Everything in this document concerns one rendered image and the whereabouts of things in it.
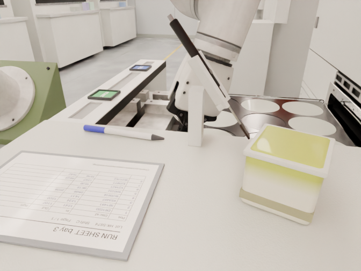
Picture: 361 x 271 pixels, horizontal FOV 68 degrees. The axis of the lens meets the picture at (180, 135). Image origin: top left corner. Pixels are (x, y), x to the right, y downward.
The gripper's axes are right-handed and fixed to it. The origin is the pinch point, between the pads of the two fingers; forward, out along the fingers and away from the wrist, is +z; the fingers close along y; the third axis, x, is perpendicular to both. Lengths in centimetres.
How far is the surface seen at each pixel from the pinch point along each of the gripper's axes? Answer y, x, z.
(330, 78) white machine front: -50, -16, -20
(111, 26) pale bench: -85, -641, 12
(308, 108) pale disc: -36.3, -6.1, -10.9
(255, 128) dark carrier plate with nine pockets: -17.5, -1.1, -4.0
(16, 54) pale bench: 67, -381, 73
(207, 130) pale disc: -7.2, -3.6, -0.4
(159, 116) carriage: -2.0, -19.3, 3.7
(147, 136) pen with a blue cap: 10.5, 7.7, -1.7
